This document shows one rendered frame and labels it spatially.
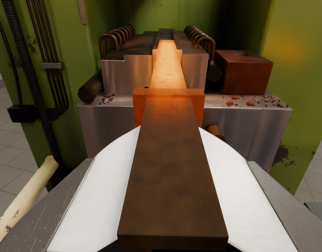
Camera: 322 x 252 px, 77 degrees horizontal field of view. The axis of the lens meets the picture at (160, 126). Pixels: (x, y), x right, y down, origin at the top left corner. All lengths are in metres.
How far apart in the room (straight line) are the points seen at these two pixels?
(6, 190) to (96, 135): 1.39
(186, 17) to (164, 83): 0.70
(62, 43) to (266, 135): 0.50
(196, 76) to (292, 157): 0.49
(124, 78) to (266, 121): 0.27
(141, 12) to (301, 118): 0.65
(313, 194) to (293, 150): 1.00
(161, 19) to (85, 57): 0.39
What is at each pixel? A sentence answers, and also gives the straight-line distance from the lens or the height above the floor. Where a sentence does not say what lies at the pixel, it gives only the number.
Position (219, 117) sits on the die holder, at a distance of 0.38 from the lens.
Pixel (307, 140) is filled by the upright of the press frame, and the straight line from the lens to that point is 0.77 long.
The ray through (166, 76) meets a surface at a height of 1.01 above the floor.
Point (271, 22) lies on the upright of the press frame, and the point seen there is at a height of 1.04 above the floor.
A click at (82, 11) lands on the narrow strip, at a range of 0.55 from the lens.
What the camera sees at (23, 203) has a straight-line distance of 0.65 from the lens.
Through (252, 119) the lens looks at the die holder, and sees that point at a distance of 0.40.
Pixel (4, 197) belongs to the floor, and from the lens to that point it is 1.71.
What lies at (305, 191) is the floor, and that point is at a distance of 1.73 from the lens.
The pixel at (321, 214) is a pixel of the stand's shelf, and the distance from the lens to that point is 0.61.
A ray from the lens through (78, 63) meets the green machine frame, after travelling 0.58.
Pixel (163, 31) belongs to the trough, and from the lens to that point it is 0.78.
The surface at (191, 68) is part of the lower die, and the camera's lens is 0.40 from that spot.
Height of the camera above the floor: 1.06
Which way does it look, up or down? 30 degrees down
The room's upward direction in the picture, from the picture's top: straight up
